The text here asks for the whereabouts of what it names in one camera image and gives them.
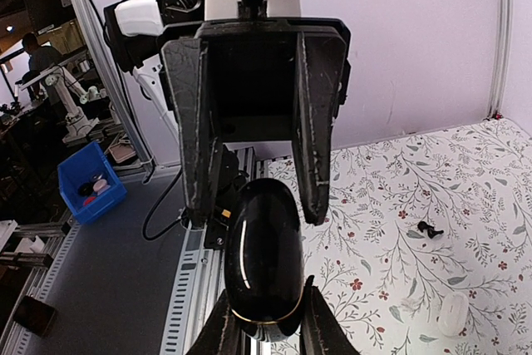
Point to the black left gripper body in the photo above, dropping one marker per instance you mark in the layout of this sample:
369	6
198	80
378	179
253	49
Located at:
252	67

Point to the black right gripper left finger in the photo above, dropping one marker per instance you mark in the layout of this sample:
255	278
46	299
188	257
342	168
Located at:
221	333

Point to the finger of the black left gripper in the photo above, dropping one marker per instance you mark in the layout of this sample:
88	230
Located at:
187	73
320	62

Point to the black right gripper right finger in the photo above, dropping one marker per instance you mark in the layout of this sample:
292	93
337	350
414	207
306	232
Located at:
321	334

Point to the black earbud charging case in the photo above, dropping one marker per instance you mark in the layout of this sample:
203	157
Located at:
263	262

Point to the white earbud charging case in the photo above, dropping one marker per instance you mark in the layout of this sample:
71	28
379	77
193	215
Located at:
453	314

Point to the black wireless earbuds pair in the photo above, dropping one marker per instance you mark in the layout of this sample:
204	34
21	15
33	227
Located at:
429	230

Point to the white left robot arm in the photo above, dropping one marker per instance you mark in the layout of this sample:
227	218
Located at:
138	29

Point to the small white background robot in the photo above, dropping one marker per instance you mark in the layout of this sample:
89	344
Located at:
67	88

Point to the floral patterned table mat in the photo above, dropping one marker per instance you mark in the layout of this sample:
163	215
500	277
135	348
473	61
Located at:
384	280

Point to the person in background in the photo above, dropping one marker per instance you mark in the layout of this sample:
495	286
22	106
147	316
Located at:
40	59

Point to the blue plastic storage bin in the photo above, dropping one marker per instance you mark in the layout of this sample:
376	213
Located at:
88	184

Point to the aluminium front rail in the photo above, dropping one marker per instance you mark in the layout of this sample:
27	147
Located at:
124	284

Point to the aluminium frame post left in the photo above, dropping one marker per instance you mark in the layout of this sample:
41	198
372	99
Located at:
500	69

